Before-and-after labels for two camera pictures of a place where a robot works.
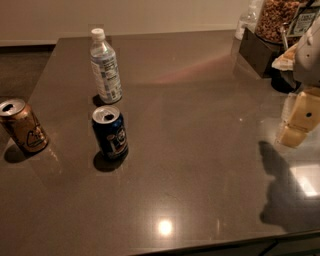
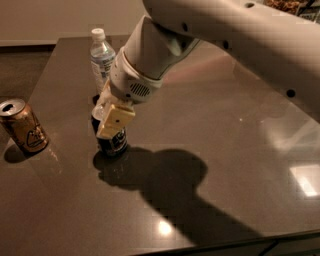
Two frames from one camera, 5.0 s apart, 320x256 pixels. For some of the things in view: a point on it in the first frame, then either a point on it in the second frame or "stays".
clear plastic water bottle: (104, 69) stays
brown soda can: (18, 117) stays
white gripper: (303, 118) -> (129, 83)
